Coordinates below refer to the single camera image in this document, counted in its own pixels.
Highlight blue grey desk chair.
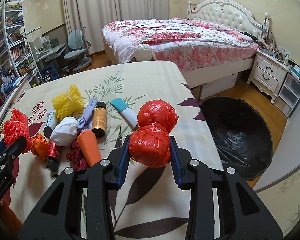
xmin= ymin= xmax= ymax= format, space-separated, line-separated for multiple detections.
xmin=64 ymin=27 xmax=92 ymax=73

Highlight bed with floral quilt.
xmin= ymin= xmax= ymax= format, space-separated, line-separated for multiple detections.
xmin=102 ymin=18 xmax=259 ymax=88

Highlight lavender crumpled cloth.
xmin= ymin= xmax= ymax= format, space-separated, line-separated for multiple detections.
xmin=77 ymin=98 xmax=98 ymax=132

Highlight yellow foam net bundle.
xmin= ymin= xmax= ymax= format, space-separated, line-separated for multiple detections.
xmin=52 ymin=85 xmax=84 ymax=120

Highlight white tufted headboard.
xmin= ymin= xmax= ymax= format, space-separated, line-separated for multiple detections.
xmin=187 ymin=0 xmax=270 ymax=40

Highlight teal white packet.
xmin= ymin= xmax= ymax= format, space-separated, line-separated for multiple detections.
xmin=110 ymin=98 xmax=138 ymax=128

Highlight white nightstand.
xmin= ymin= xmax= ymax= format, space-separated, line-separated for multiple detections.
xmin=247 ymin=49 xmax=288 ymax=104

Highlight white blue powder tube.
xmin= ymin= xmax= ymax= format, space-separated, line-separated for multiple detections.
xmin=43 ymin=110 xmax=58 ymax=139

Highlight white bookshelf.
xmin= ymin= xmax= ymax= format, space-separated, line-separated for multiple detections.
xmin=0 ymin=0 xmax=42 ymax=87

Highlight red plastic bag ball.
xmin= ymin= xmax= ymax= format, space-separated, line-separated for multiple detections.
xmin=129 ymin=100 xmax=179 ymax=168

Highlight cardboard box under bed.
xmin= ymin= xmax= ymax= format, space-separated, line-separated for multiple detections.
xmin=191 ymin=73 xmax=240 ymax=100

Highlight beige curtains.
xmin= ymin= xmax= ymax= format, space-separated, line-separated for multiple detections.
xmin=63 ymin=0 xmax=169 ymax=54

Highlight white paper ball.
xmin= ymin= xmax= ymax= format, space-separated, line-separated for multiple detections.
xmin=50 ymin=116 xmax=78 ymax=147

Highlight study desk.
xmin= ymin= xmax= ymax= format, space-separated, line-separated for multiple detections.
xmin=26 ymin=27 xmax=67 ymax=82

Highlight amber bottle black cap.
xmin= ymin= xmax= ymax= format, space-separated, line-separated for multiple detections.
xmin=91 ymin=101 xmax=107 ymax=138

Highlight white round bedpost knob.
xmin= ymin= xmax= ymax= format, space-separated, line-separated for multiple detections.
xmin=134 ymin=44 xmax=156 ymax=61

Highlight plastic drawer unit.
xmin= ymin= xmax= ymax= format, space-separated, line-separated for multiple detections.
xmin=274 ymin=72 xmax=300 ymax=117

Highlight floral patterned tablecloth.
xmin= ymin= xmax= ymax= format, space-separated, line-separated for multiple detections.
xmin=0 ymin=61 xmax=222 ymax=239

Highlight orange crumpled wrapper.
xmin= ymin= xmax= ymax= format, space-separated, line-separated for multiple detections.
xmin=31 ymin=133 xmax=49 ymax=163

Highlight black lined trash bin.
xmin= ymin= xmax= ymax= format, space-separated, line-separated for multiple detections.
xmin=199 ymin=96 xmax=273 ymax=181

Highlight red thread spool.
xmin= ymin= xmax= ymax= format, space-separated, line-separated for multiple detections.
xmin=46 ymin=140 xmax=61 ymax=172

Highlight red foam net bundle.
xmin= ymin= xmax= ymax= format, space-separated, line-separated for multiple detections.
xmin=4 ymin=108 xmax=32 ymax=153

